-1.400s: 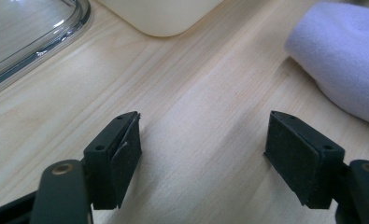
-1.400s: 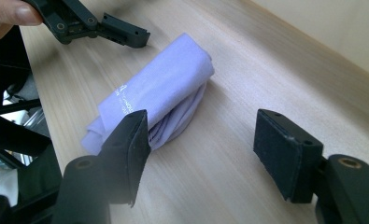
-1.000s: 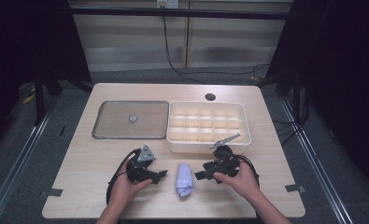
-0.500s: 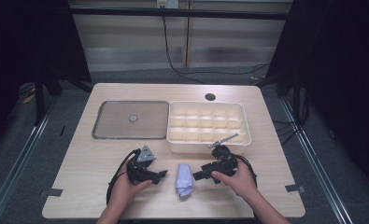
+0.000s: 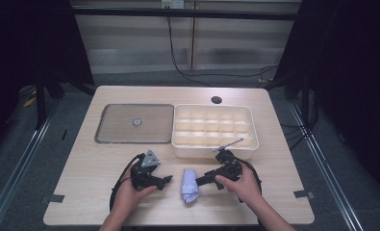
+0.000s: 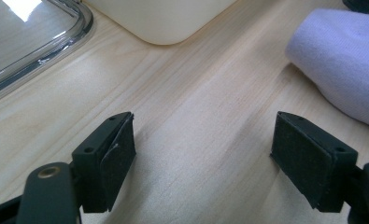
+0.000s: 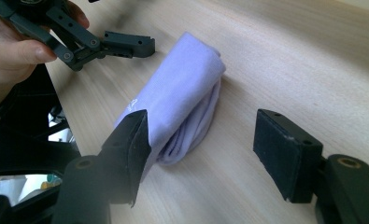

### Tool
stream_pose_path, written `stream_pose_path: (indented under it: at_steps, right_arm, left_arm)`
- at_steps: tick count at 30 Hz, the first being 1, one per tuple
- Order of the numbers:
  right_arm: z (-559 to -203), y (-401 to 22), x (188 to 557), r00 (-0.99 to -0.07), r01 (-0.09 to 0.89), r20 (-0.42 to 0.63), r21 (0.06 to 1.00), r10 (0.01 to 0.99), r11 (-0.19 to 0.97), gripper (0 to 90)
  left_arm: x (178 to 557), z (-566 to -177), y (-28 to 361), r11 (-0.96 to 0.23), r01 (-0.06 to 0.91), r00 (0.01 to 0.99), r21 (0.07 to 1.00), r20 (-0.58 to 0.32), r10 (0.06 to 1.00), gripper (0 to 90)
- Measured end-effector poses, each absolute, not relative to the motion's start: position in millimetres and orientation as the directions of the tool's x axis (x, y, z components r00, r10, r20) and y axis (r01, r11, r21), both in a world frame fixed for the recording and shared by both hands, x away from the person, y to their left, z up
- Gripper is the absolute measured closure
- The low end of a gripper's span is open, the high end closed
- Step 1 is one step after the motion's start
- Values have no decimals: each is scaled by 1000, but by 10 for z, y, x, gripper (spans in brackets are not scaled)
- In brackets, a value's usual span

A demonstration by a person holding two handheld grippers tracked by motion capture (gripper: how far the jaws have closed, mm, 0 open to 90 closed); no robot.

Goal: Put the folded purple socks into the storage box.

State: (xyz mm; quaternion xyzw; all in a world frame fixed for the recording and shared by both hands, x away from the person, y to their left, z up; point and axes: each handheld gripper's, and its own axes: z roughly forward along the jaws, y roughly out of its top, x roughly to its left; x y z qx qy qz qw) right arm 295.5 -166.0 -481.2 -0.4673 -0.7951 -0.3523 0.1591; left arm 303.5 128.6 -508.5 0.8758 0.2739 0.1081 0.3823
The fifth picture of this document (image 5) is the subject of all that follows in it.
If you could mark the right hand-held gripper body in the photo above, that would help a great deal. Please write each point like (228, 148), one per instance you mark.
(230, 166)

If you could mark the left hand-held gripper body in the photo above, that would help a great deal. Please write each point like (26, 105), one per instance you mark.
(144, 173)

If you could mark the white wall outlet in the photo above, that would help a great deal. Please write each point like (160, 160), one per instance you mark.
(172, 4)

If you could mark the black curtain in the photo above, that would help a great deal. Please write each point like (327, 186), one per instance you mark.
(348, 80)
(30, 41)

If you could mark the black horizontal bar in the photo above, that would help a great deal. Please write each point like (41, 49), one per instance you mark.
(184, 13)

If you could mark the white compartment organizer box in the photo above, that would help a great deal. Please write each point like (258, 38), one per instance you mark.
(213, 128)

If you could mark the black metal stand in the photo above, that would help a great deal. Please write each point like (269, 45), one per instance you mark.
(40, 99)

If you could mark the person's left hand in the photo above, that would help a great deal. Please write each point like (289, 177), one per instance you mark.
(130, 195)

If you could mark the yellow floor item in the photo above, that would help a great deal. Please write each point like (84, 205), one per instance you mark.
(30, 102)

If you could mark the metal floor rail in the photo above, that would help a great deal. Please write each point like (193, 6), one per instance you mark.
(14, 179)
(322, 160)

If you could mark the lavender knit cloth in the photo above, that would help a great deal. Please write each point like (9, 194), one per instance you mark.
(189, 186)

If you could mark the grey tape piece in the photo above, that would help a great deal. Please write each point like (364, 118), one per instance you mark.
(303, 194)
(53, 199)

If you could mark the person's right hand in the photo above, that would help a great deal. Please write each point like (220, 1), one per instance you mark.
(243, 187)

